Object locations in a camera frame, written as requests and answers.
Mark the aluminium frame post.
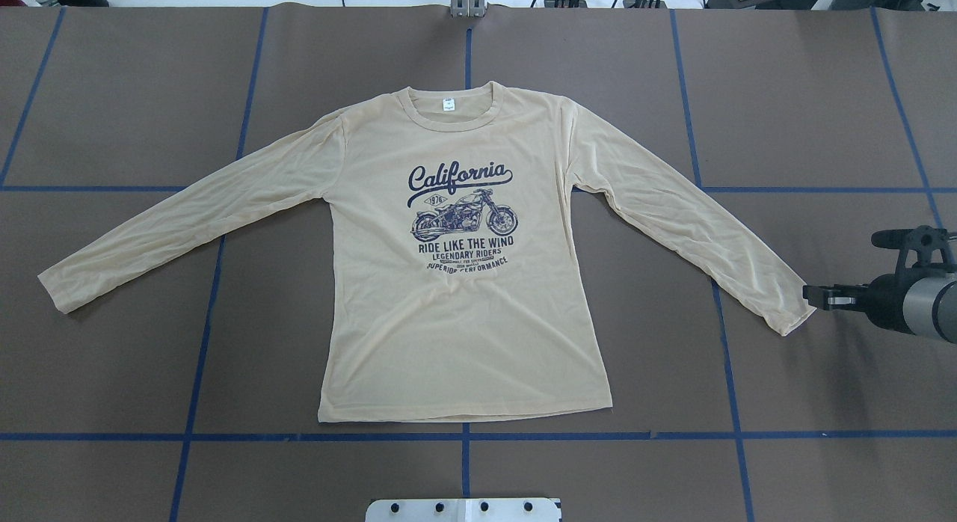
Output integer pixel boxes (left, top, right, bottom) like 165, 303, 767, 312
450, 0, 487, 18

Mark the beige long-sleeve printed shirt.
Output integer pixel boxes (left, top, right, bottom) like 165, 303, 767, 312
38, 82, 813, 423

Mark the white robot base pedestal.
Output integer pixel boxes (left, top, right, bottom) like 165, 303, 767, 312
365, 497, 563, 521

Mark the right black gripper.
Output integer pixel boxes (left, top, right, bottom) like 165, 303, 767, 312
803, 284, 871, 312

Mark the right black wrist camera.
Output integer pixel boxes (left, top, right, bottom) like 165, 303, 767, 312
871, 225, 956, 286

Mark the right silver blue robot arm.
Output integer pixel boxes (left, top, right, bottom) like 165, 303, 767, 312
802, 271, 956, 344

